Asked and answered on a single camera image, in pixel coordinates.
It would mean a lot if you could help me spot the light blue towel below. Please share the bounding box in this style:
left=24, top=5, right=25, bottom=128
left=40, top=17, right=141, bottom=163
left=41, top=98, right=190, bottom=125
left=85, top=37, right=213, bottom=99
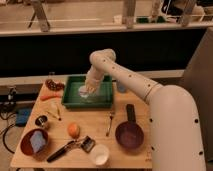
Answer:
left=78, top=86, right=99, bottom=99

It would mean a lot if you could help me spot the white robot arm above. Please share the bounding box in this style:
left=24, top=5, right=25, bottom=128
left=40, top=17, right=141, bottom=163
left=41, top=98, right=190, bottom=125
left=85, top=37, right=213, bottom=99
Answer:
left=85, top=49, right=206, bottom=171

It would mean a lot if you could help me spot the green plastic tray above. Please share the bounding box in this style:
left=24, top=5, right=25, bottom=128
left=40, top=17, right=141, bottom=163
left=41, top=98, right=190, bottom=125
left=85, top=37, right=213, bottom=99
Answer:
left=61, top=75, right=114, bottom=109

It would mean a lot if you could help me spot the blue-grey cup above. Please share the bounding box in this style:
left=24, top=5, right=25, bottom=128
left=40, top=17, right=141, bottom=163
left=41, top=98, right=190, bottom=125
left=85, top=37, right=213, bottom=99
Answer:
left=116, top=82, right=127, bottom=93

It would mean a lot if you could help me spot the orange fruit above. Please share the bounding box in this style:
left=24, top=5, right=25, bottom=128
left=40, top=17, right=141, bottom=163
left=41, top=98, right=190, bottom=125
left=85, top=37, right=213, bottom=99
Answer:
left=67, top=123, right=80, bottom=138

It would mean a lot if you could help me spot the orange carrot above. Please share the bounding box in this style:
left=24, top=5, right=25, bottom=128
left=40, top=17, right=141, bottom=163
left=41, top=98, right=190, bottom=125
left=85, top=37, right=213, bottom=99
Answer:
left=40, top=94, right=62, bottom=101

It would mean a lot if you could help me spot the black remote control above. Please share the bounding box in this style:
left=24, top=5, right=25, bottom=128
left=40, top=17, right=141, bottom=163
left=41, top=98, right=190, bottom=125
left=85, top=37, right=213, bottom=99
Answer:
left=126, top=104, right=136, bottom=122

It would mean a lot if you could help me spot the purple bowl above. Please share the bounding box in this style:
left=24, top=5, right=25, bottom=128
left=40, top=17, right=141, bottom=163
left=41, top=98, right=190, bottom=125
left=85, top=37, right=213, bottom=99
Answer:
left=115, top=121, right=144, bottom=149

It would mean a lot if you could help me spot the small metal can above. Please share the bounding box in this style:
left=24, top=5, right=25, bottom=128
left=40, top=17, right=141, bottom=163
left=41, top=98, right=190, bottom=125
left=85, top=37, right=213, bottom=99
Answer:
left=35, top=115, right=49, bottom=129

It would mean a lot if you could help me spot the white cup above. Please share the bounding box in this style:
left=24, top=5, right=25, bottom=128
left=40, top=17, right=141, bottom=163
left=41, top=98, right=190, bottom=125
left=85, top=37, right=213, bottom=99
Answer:
left=90, top=144, right=109, bottom=166

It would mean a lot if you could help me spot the blue box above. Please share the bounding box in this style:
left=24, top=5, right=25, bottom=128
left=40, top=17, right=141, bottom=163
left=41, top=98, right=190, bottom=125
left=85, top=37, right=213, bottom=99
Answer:
left=15, top=108, right=32, bottom=127

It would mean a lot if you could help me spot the blue sponge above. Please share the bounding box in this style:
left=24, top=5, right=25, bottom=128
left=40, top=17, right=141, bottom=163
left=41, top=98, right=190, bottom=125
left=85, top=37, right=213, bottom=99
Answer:
left=30, top=131, right=46, bottom=153

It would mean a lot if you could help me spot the brown bowl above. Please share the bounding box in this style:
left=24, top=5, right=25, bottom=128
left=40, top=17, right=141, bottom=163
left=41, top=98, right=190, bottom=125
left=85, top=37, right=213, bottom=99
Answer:
left=20, top=128, right=49, bottom=156

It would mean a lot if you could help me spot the green bin in background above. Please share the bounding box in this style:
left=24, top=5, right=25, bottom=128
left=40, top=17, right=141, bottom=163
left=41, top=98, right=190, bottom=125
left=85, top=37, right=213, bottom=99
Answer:
left=136, top=16, right=166, bottom=24

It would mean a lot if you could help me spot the black cable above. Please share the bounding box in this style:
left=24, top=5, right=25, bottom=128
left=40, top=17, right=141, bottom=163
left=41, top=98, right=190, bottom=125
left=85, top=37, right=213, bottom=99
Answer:
left=0, top=99, right=21, bottom=154

